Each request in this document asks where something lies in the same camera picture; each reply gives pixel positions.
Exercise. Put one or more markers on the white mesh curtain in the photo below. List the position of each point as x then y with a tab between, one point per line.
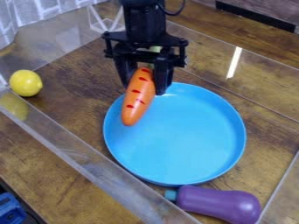
18	13

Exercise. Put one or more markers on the yellow toy lemon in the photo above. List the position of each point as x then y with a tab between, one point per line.
25	83

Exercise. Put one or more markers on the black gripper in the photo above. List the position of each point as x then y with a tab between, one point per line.
144	16

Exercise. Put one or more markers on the purple toy eggplant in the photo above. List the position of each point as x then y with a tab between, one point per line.
233	206

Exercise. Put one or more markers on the orange toy carrot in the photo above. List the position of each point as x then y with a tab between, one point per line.
139	94

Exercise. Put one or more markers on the round blue tray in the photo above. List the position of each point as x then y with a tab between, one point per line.
187	141

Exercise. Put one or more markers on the blue device corner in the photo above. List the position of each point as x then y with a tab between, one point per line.
10	211

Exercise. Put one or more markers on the clear acrylic barrier wall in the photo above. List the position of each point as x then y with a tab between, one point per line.
55	160

